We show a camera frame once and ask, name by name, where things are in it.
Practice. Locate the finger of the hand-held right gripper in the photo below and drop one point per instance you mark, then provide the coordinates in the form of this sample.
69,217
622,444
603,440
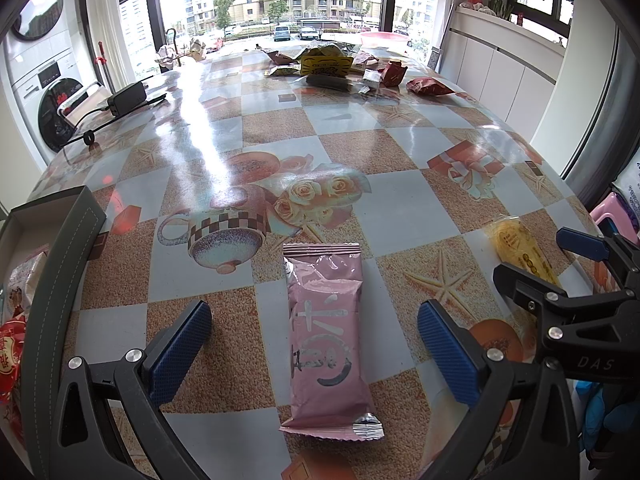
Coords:
530,290
582,244

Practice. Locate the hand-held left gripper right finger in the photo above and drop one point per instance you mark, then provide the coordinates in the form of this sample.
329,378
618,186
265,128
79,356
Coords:
447,355

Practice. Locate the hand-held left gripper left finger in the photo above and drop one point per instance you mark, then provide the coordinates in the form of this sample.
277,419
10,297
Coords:
180,350

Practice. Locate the pale yellow snack packet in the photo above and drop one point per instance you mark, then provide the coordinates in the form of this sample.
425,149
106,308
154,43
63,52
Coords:
520,250

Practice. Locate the pink snack packet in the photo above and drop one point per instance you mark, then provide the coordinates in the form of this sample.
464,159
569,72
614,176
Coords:
325,320

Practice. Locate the grey cardboard box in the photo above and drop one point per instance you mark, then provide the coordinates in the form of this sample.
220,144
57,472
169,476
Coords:
65,270

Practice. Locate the person's right hand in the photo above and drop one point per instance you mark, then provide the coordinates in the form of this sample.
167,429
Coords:
610,410

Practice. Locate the pink plastic stool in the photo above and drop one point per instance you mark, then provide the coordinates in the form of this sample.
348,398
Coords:
612,210

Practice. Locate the white pink-edged snack packet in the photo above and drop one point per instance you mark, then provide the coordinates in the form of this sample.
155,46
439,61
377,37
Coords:
27,275

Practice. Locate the red white-print snack packet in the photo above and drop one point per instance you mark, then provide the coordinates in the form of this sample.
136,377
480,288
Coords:
10,360

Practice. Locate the crumpled red snack packet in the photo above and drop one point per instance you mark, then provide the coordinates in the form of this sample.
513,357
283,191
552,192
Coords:
430,86

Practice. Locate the green potted plant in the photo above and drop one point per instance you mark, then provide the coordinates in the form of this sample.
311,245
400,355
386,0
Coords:
500,7

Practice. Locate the small red-brown snack packet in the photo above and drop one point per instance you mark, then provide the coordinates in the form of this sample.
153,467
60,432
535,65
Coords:
392,72

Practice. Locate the black power adapter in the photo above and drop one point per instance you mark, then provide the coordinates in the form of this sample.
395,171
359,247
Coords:
127,99

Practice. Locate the small white snack packet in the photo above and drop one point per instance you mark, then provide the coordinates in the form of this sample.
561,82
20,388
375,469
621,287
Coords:
371,80

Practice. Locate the red plastic basin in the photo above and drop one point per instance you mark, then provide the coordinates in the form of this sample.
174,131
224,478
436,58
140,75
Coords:
385,38

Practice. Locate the white washing machine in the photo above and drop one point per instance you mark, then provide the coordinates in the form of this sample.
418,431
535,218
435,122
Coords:
35,95

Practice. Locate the olive yellow snack packet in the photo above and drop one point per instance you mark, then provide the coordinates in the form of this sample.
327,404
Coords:
282,71

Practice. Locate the brown paper clutter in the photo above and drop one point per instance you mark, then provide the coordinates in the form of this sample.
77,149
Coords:
187,50

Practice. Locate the bright yellow snack bag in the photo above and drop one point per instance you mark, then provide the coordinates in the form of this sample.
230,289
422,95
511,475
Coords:
325,66

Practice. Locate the large yellow-green snack bag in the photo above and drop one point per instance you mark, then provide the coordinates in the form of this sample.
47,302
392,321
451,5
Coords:
327,50

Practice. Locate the grey parked car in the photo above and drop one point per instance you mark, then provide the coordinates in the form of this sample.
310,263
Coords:
281,34

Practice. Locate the white parked car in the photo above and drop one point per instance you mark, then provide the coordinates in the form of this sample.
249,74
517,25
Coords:
309,33

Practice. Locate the white dryer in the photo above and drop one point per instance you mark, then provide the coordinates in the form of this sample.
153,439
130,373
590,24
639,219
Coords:
40,5

